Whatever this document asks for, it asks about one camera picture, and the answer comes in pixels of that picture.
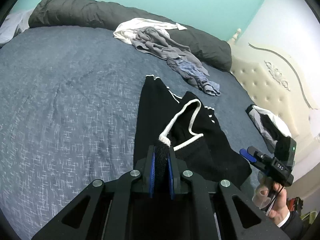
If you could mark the black sweater with white trim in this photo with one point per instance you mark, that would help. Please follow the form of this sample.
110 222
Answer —
150 120

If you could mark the cream tufted headboard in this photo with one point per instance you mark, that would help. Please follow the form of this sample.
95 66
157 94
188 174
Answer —
270 85

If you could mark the blue plaid shorts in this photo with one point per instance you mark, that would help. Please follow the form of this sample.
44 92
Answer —
192 73

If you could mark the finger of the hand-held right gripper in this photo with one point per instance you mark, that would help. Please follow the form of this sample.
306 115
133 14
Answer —
260 155
246 156

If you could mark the light grey sheet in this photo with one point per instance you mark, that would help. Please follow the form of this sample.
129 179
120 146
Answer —
15 25

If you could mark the grey garment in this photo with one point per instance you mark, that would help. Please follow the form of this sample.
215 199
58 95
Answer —
155 45

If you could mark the person's right forearm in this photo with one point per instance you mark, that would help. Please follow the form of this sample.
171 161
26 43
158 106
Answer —
292 227

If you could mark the red and black object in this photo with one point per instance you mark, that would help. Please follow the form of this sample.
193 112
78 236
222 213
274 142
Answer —
295 203

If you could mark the dark grey duvet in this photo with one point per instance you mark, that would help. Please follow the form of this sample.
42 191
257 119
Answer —
82 12

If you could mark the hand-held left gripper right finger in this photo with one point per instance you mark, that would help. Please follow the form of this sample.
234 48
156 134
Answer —
171 175

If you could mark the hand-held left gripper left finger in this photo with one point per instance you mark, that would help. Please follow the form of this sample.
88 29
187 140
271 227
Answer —
151 172

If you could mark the white and black clothes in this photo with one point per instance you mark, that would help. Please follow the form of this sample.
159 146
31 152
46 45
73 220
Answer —
270 127

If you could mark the bed with blue-grey sheet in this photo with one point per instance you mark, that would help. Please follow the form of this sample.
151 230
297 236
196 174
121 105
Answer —
62 100

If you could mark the person's right hand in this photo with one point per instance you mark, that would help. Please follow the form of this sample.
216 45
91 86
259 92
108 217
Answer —
278 205

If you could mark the white shirt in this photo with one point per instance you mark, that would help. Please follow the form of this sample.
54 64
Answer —
130 30

